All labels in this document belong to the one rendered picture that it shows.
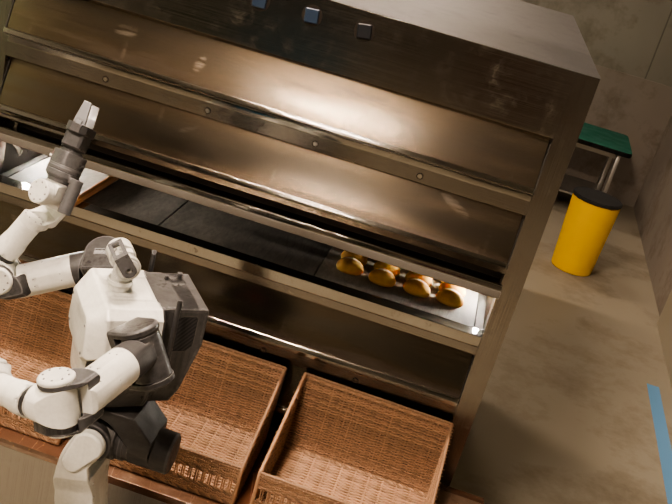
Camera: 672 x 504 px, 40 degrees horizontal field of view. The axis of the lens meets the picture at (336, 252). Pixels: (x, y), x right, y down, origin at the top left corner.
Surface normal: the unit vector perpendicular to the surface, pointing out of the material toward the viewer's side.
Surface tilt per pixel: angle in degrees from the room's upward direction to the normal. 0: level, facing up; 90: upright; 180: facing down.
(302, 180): 70
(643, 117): 90
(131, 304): 0
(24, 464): 90
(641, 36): 90
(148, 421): 45
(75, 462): 90
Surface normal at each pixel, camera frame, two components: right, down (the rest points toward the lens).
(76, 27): -0.10, 0.01
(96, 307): -0.45, -0.67
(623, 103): -0.23, 0.32
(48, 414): 0.18, 0.33
